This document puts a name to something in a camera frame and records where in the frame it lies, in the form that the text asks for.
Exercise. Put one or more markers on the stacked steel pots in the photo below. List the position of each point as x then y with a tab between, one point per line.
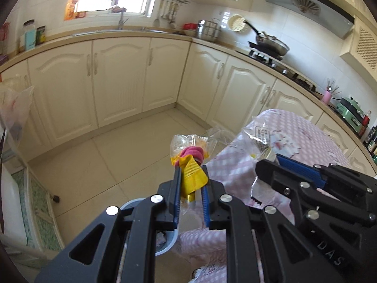
208	31

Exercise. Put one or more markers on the red packet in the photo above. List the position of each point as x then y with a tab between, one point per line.
4	38

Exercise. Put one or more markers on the green countertop appliance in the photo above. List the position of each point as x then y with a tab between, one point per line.
350	113

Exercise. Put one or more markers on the orange packet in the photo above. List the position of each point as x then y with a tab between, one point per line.
70	10

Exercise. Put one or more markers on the blue labelled glass jar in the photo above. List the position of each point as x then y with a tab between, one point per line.
30	37

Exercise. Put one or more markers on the pink checked tablecloth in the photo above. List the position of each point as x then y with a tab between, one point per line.
294	126

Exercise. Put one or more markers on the white rolling cart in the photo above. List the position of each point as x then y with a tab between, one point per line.
44	206

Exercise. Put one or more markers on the clear labelled plastic wrapper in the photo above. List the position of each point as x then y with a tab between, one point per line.
262	137

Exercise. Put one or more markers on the cream round perforated plate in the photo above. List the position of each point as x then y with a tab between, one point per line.
236	23

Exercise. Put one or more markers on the cream kitchen cabinet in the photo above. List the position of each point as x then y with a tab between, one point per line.
117	73

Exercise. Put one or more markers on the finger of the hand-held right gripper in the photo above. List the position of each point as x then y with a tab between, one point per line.
274	172
297	168

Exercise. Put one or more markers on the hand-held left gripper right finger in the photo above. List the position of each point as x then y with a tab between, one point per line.
205	206

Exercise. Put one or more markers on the yellow pink plastic wrapper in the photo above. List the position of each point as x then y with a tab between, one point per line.
191	177

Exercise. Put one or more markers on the blue plastic bin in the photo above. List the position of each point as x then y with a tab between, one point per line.
172	243

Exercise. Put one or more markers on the clear plastic bag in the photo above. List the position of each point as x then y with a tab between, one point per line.
14	109

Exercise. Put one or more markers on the dark jar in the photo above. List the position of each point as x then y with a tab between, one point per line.
40	35

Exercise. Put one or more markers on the red bowl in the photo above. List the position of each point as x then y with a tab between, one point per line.
190	26

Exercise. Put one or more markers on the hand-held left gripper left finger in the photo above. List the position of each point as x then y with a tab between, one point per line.
176	203

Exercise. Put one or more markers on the red bottle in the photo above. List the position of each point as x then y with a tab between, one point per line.
366	121

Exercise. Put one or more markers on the gas stove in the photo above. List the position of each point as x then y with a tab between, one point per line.
265	59

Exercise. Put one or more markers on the dark glass bottles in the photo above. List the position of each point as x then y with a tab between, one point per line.
372	141

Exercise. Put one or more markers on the pink utensil holder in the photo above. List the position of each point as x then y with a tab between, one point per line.
326	97

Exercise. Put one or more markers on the chrome faucet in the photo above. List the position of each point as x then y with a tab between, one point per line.
120	20

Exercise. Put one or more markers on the hanging utensil rack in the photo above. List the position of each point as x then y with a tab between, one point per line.
170	6

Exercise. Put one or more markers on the white crumpled paper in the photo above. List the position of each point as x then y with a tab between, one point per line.
160	238

